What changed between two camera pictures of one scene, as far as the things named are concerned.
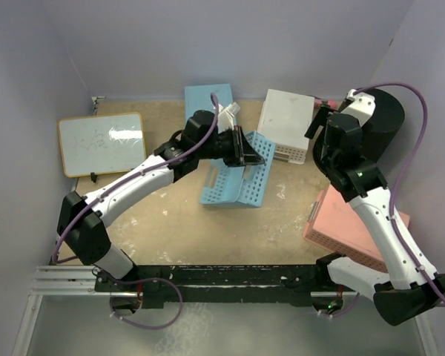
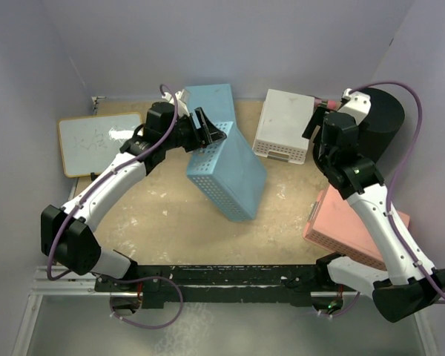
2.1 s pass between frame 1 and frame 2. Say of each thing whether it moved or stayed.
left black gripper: moved
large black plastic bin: stayed
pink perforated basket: stayed
